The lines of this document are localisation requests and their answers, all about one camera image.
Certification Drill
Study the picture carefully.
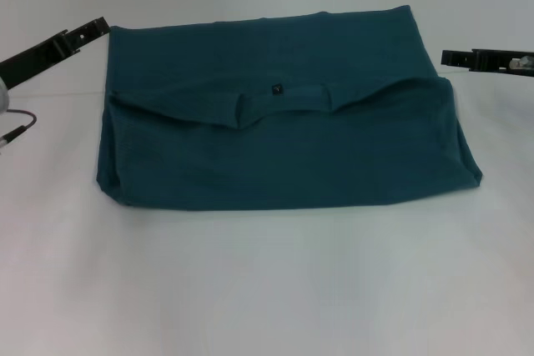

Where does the teal FREE print T-shirt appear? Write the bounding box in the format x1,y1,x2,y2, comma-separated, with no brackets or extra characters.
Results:
95,4,484,212

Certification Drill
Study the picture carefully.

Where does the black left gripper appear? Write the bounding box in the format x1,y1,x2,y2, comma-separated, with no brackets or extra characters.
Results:
0,16,111,91

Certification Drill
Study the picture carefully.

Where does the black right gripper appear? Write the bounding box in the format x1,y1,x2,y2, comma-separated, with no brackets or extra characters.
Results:
441,48,534,78

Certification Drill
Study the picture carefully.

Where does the left arm connector cable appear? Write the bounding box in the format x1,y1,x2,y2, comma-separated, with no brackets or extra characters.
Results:
0,108,38,153

